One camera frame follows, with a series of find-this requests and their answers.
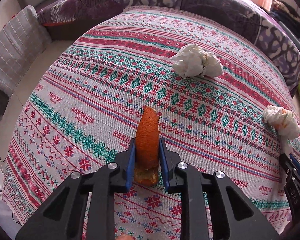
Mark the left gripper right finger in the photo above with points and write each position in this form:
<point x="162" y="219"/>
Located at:
<point x="168" y="162"/>

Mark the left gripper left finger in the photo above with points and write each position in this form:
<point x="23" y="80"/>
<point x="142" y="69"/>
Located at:
<point x="125" y="160"/>

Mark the orange peel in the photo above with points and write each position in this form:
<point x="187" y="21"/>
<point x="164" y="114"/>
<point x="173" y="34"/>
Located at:
<point x="147" y="149"/>

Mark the stained crumpled tissue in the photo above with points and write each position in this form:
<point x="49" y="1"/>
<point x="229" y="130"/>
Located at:
<point x="282" y="121"/>

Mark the patterned striped tablecloth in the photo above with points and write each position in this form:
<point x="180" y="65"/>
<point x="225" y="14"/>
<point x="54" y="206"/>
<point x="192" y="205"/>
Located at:
<point x="59" y="178"/>

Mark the crumpled white tissue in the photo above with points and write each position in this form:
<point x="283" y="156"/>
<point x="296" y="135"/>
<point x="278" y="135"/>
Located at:
<point x="192" y="60"/>

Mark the grey checked cushion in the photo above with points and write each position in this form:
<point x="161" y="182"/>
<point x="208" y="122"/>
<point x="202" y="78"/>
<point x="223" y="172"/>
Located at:
<point x="22" y="39"/>

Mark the purple patterned bed quilt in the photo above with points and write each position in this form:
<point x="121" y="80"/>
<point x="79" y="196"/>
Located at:
<point x="241" y="16"/>

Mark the folded clothes pile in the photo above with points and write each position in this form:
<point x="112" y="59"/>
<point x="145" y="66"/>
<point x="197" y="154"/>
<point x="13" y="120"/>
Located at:
<point x="283" y="12"/>

